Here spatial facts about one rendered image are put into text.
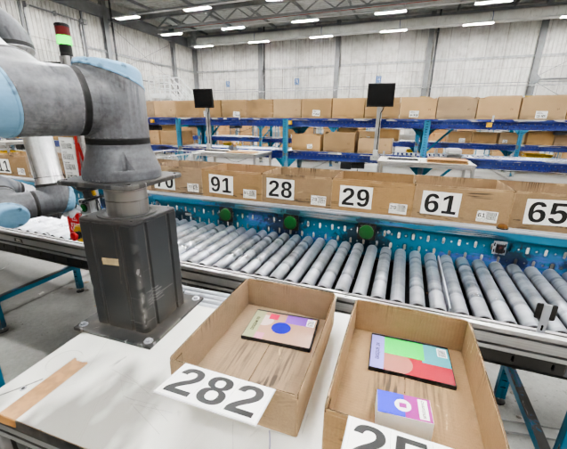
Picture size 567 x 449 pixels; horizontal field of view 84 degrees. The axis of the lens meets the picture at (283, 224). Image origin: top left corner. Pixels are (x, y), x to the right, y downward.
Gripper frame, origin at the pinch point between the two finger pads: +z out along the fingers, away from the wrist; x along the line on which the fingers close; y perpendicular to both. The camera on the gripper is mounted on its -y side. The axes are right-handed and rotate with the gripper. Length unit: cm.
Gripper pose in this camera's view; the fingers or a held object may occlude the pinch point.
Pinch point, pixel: (79, 207)
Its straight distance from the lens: 162.1
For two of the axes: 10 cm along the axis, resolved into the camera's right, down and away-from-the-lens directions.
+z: 3.0, 2.3, 9.3
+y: -1.9, 9.7, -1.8
